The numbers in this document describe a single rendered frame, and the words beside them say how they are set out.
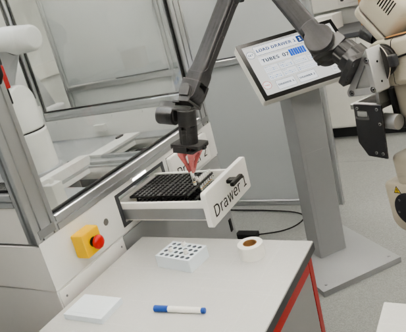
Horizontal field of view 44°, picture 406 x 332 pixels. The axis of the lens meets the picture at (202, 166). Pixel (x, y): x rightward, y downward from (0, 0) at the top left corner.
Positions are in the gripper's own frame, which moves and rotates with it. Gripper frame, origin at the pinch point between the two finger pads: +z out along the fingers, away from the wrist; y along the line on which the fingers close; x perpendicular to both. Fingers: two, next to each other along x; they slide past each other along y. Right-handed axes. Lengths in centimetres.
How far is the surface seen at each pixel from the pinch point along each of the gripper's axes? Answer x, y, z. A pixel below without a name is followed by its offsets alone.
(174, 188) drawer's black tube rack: 1.8, 5.9, 6.1
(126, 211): 11.2, 18.9, 12.0
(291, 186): -171, 22, 81
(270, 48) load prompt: -95, 7, -22
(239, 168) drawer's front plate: -10.6, -11.7, 2.5
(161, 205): 11.1, 5.4, 8.0
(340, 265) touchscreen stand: -93, -28, 85
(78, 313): 50, 8, 21
